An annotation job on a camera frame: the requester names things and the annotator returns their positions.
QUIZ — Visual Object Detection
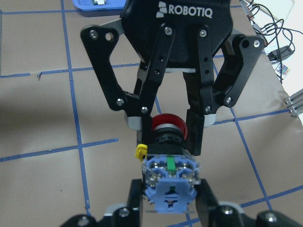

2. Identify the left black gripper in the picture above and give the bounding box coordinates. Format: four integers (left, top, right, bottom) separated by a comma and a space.
80, 0, 264, 156

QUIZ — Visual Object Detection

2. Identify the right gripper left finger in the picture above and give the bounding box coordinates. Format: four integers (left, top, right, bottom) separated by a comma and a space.
104, 179, 143, 227

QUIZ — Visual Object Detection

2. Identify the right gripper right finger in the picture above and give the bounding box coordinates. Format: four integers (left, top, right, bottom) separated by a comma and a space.
195, 179, 245, 227

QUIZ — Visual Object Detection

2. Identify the red emergency stop button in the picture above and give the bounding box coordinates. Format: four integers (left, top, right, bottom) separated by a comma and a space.
135, 113, 200, 214

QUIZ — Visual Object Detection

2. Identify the blue plastic tray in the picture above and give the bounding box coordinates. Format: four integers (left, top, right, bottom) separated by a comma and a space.
72, 0, 126, 11

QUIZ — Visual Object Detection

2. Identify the black cable bundle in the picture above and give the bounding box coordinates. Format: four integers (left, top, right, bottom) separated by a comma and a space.
239, 0, 296, 83

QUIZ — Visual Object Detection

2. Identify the aluminium frame post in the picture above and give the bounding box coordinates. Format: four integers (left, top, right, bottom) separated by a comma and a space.
284, 89, 303, 117

